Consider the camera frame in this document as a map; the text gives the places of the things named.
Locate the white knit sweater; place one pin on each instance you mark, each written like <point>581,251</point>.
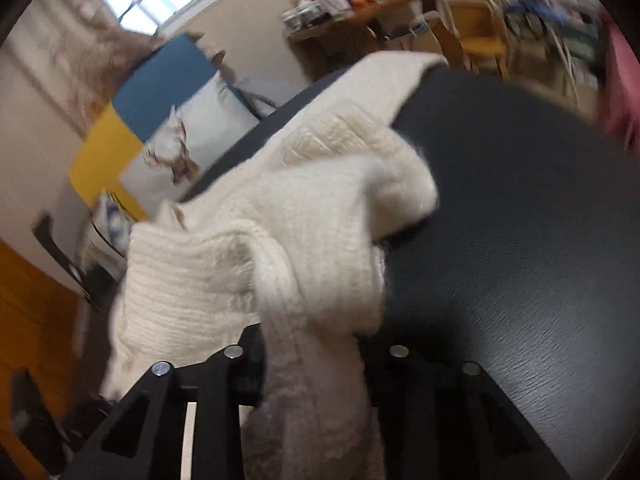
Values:
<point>300,210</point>

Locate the deer print pillow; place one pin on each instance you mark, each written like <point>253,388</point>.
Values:
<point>210,125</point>

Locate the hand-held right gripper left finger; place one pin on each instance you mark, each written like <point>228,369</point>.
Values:
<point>215,410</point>

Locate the grey yellow blue sofa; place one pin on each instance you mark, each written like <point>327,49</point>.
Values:
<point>160,85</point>

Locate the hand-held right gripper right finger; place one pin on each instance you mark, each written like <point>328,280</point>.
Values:
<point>425,410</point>

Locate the wooden chair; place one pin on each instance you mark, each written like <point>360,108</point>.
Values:
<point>475,45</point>

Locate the triangle pattern pillow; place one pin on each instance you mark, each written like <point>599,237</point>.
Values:
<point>112,225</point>

